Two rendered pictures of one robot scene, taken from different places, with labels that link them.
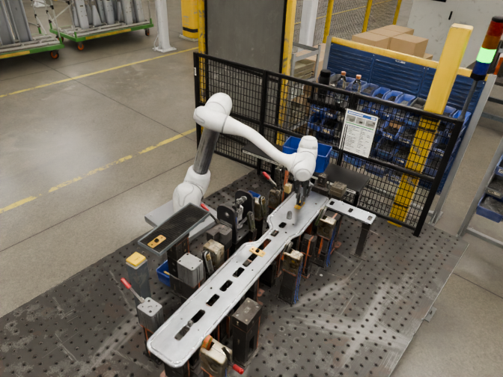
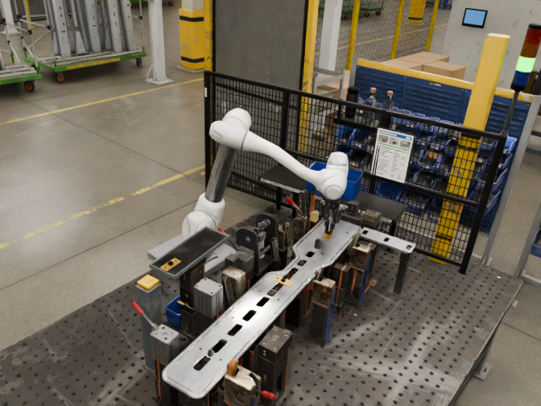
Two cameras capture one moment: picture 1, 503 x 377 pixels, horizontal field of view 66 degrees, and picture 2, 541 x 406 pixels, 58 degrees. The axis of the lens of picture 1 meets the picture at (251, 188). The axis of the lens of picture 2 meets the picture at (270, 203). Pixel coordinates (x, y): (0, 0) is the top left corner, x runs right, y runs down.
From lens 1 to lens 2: 31 cm
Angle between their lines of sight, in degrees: 7
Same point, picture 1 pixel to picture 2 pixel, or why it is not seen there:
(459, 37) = (497, 47)
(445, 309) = (501, 366)
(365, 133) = (400, 155)
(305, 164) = (335, 180)
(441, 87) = (480, 100)
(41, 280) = (17, 337)
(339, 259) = (375, 297)
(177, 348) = (197, 378)
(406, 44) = (440, 72)
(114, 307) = (116, 349)
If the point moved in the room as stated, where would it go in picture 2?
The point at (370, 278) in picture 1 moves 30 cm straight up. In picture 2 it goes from (412, 317) to (425, 270)
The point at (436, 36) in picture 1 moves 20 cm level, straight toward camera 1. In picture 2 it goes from (474, 65) to (473, 68)
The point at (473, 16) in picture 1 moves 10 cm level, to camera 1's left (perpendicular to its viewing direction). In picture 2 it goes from (515, 43) to (509, 43)
